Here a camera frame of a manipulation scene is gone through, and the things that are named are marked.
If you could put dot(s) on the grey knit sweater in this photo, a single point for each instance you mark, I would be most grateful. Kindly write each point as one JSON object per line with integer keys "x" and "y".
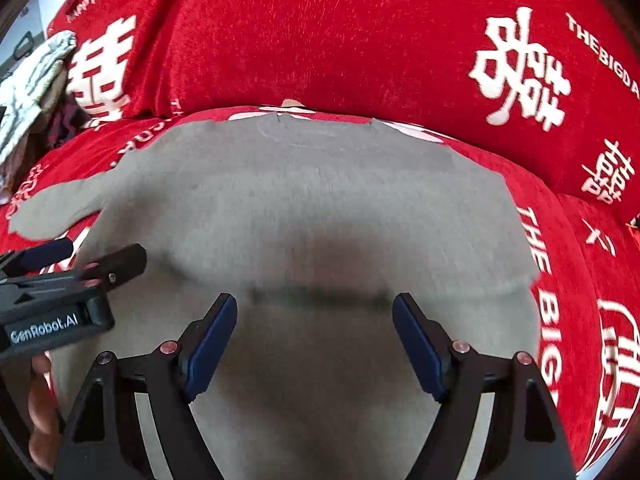
{"x": 310, "y": 200}

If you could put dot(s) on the dark patterned cloth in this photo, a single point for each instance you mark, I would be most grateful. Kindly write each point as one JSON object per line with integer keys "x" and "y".
{"x": 62, "y": 121}

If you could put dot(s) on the person's left hand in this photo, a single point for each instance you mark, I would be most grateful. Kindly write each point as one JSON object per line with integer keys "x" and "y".
{"x": 44, "y": 410}

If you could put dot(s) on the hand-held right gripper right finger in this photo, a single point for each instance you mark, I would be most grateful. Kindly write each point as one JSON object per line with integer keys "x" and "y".
{"x": 417, "y": 346}

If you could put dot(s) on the white grey striped cloth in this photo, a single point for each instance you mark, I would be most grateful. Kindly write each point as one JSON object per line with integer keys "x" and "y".
{"x": 35, "y": 76}

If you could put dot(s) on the red printed sofa cover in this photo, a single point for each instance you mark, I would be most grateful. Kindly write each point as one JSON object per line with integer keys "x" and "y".
{"x": 325, "y": 35}

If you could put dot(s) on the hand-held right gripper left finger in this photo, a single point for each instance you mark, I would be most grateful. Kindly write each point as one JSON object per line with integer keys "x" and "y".
{"x": 212, "y": 346}

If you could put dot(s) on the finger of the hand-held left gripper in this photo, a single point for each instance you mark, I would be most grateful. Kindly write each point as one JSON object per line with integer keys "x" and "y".
{"x": 36, "y": 257}
{"x": 120, "y": 264}

